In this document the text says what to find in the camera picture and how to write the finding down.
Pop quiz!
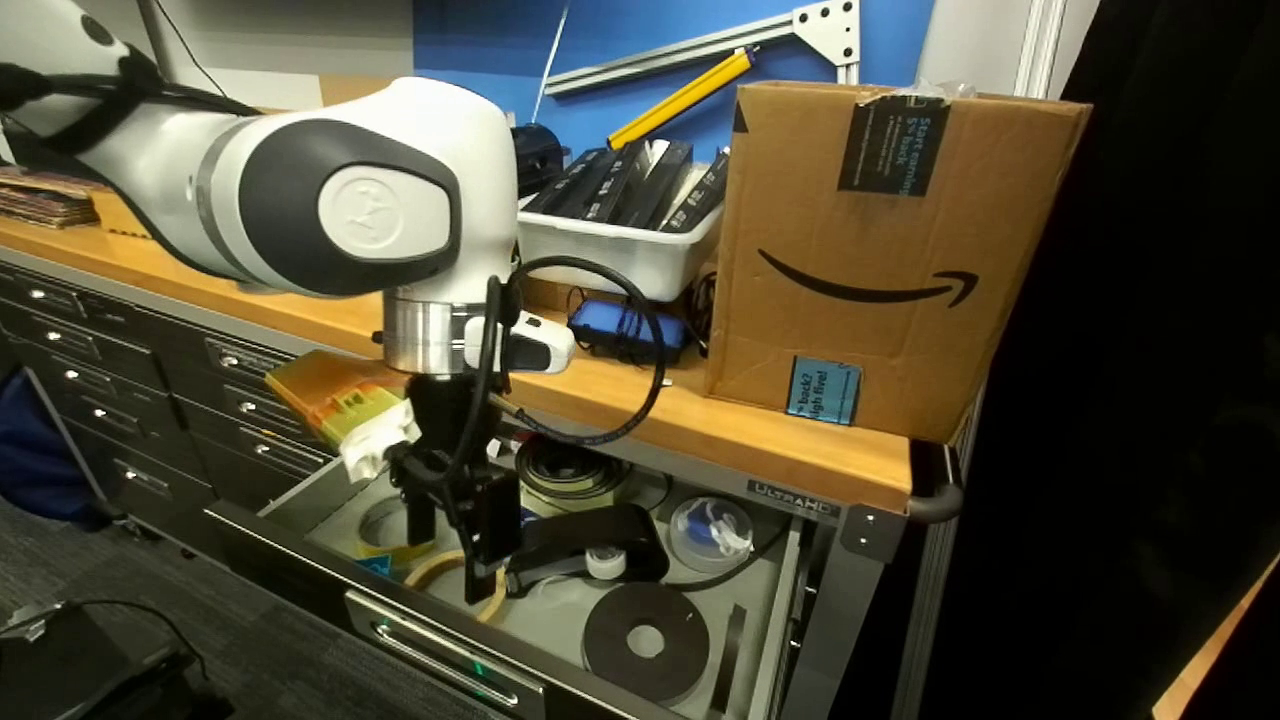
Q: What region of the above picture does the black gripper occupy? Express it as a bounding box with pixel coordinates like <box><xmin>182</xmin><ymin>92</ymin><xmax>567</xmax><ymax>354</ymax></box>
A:
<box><xmin>384</xmin><ymin>373</ymin><xmax>529</xmax><ymax>609</ymax></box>

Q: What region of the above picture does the open grey metal drawer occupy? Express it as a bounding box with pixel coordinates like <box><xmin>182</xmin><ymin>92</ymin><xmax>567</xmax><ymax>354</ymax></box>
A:
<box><xmin>197</xmin><ymin>397</ymin><xmax>814</xmax><ymax>720</ymax></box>

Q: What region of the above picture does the grey drawer cabinet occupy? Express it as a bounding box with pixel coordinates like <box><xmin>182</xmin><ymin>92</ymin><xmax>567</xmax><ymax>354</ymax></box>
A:
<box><xmin>0</xmin><ymin>257</ymin><xmax>416</xmax><ymax>553</ymax></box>

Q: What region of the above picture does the beige masking tape roll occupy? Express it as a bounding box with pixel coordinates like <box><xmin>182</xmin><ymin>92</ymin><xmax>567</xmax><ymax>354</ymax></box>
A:
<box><xmin>402</xmin><ymin>543</ymin><xmax>513</xmax><ymax>630</ymax></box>

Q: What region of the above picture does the small white roll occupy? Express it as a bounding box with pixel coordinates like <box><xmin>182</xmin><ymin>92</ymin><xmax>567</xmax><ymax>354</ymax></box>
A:
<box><xmin>578</xmin><ymin>542</ymin><xmax>632</xmax><ymax>585</ymax></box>

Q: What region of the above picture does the black tape roll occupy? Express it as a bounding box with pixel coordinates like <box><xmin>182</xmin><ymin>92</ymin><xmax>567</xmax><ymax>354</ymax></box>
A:
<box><xmin>578</xmin><ymin>581</ymin><xmax>716</xmax><ymax>708</ymax></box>

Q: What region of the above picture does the blue and black toy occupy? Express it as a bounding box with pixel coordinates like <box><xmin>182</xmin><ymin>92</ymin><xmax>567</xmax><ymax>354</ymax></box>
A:
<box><xmin>570</xmin><ymin>294</ymin><xmax>690</xmax><ymax>370</ymax></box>

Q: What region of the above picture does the black strip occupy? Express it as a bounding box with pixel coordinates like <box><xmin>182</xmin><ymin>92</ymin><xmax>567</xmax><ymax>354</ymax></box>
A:
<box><xmin>706</xmin><ymin>600</ymin><xmax>753</xmax><ymax>715</ymax></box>

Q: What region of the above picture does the white plastic bin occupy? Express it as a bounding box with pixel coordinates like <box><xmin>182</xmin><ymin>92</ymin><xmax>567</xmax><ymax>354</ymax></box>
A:
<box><xmin>513</xmin><ymin>140</ymin><xmax>734</xmax><ymax>308</ymax></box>

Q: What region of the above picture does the black floor bag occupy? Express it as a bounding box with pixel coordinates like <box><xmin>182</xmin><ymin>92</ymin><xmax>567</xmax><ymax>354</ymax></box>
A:
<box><xmin>0</xmin><ymin>597</ymin><xmax>234</xmax><ymax>720</ymax></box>

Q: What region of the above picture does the black flat case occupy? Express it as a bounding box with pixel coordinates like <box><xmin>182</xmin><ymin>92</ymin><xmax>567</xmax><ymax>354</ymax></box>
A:
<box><xmin>533</xmin><ymin>140</ymin><xmax>632</xmax><ymax>228</ymax></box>
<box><xmin>665</xmin><ymin>147</ymin><xmax>734</xmax><ymax>240</ymax></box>
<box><xmin>611</xmin><ymin>137</ymin><xmax>696</xmax><ymax>232</ymax></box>

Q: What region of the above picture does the black pouch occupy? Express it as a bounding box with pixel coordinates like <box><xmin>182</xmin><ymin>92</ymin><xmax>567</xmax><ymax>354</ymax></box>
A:
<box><xmin>513</xmin><ymin>122</ymin><xmax>570</xmax><ymax>202</ymax></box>

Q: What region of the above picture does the grey metal bench leg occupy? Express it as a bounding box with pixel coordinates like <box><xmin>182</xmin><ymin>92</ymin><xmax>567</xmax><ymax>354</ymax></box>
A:
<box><xmin>784</xmin><ymin>503</ymin><xmax>964</xmax><ymax>720</ymax></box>

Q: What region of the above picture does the dark blue bag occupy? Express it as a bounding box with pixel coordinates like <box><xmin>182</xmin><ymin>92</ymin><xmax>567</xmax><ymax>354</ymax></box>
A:
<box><xmin>0</xmin><ymin>364</ymin><xmax>105</xmax><ymax>528</ymax></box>

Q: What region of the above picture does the grey metal hook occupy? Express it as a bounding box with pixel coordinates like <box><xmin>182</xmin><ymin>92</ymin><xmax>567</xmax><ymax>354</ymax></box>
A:
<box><xmin>907</xmin><ymin>444</ymin><xmax>966</xmax><ymax>528</ymax></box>

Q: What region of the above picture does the thin white rod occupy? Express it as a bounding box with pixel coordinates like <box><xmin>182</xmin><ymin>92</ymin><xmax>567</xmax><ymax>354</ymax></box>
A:
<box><xmin>529</xmin><ymin>3</ymin><xmax>574</xmax><ymax>130</ymax></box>

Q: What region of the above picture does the yellow bar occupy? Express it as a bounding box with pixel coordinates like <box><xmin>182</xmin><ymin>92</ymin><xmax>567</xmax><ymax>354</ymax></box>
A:
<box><xmin>604</xmin><ymin>43</ymin><xmax>755</xmax><ymax>154</ymax></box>

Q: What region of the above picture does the cardboard shipping box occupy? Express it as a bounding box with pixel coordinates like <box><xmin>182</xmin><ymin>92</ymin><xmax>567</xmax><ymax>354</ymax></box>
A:
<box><xmin>705</xmin><ymin>75</ymin><xmax>1095</xmax><ymax>450</ymax></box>

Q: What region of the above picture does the brown book stack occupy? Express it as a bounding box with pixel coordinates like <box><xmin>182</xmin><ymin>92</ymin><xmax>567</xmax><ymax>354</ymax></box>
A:
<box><xmin>0</xmin><ymin>177</ymin><xmax>105</xmax><ymax>232</ymax></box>

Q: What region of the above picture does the black curtain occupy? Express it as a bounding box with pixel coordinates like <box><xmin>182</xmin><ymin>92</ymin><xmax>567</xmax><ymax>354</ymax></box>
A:
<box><xmin>914</xmin><ymin>0</ymin><xmax>1280</xmax><ymax>720</ymax></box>

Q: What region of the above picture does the white panel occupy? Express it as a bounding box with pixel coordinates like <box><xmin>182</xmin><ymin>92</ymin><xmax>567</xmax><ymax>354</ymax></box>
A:
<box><xmin>914</xmin><ymin>0</ymin><xmax>1103</xmax><ymax>102</ymax></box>

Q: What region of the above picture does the wooden plank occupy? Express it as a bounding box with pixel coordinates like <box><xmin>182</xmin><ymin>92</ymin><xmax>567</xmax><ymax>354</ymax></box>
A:
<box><xmin>1153</xmin><ymin>555</ymin><xmax>1280</xmax><ymax>720</ymax></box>

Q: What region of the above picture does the wire spool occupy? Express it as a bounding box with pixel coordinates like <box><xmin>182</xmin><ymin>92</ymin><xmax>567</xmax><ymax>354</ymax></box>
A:
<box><xmin>513</xmin><ymin>434</ymin><xmax>632</xmax><ymax>520</ymax></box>

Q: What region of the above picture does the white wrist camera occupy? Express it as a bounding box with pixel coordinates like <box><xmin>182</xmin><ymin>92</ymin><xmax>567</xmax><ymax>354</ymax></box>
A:
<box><xmin>469</xmin><ymin>308</ymin><xmax>578</xmax><ymax>380</ymax></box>

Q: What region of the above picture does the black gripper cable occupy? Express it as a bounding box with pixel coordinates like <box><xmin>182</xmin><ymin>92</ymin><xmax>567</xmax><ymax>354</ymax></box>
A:
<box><xmin>450</xmin><ymin>257</ymin><xmax>670</xmax><ymax>452</ymax></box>

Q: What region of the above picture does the metal rail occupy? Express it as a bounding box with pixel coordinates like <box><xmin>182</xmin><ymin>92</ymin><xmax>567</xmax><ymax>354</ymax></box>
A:
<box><xmin>539</xmin><ymin>0</ymin><xmax>865</xmax><ymax>102</ymax></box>

